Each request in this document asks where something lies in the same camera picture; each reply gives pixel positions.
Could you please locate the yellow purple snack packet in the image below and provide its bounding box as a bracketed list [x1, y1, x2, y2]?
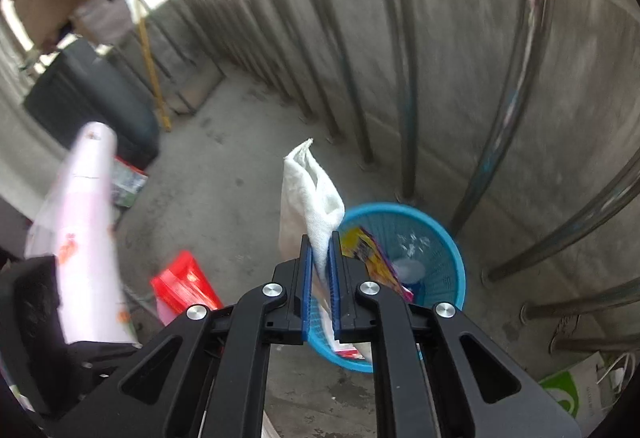
[341, 227, 413, 301]

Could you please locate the white cloth rag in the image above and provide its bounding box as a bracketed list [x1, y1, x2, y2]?
[278, 137, 347, 279]

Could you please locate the blue plastic trash basket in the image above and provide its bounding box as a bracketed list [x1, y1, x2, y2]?
[308, 203, 466, 373]

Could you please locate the red foil wrapper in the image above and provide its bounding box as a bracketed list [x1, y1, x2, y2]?
[150, 250, 224, 325]

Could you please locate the pink patterned tablecloth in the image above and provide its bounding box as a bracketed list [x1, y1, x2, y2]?
[25, 121, 138, 345]

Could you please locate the metal dustpan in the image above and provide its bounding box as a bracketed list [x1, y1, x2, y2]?
[166, 60, 226, 115]

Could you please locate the green white paper bag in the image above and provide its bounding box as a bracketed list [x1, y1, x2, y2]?
[539, 352, 615, 435]

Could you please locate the dark green cabinet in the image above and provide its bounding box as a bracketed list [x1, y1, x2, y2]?
[24, 39, 160, 170]

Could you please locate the steel balcony railing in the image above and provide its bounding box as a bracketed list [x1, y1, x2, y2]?
[124, 0, 640, 354]

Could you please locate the yellow broom handle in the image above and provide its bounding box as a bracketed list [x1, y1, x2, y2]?
[134, 0, 172, 132]

